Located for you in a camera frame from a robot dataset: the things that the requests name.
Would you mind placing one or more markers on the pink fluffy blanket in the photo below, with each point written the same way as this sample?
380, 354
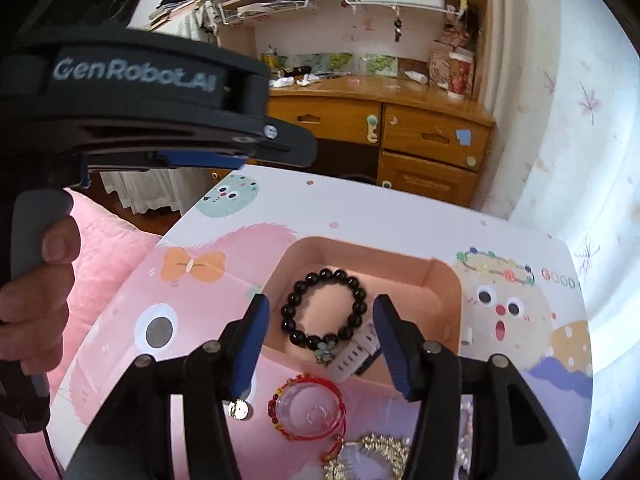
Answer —
111, 248

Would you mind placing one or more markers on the person's left hand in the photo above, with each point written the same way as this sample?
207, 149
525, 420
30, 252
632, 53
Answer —
34, 309

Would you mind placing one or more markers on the pink jewelry box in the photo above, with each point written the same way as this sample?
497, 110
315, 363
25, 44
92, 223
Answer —
425, 292

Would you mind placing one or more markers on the wooden shelf hutch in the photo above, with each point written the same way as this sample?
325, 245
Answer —
350, 5

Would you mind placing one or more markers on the wooden desk with drawers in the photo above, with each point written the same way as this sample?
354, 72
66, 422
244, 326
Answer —
393, 133

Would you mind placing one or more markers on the red patterned paper cup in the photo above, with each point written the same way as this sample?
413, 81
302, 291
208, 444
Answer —
460, 75

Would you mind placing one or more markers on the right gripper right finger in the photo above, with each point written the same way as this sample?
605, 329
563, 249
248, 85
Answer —
513, 437

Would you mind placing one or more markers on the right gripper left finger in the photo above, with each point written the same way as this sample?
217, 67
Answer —
130, 436

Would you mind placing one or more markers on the white lace bed cover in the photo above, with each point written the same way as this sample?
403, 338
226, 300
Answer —
141, 191

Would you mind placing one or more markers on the white box pull tab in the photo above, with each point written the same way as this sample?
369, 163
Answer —
466, 336

